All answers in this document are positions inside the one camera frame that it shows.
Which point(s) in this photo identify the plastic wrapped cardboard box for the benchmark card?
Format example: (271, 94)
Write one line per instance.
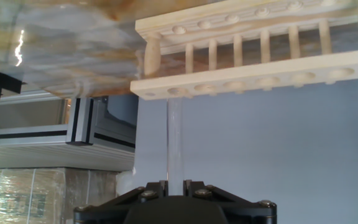
(26, 196)

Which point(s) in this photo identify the orange marble pattern mat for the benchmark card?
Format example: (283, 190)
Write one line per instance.
(73, 46)

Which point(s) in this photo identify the aluminium profile frame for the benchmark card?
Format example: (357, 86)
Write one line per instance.
(42, 149)

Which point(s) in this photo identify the wooden test tube rack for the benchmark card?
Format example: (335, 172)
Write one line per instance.
(259, 74)

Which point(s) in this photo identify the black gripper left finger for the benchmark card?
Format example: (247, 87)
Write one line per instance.
(110, 208)

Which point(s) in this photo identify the clear glass test tube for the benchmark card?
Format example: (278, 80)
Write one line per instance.
(175, 140)

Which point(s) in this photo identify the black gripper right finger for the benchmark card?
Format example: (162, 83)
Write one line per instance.
(244, 208)

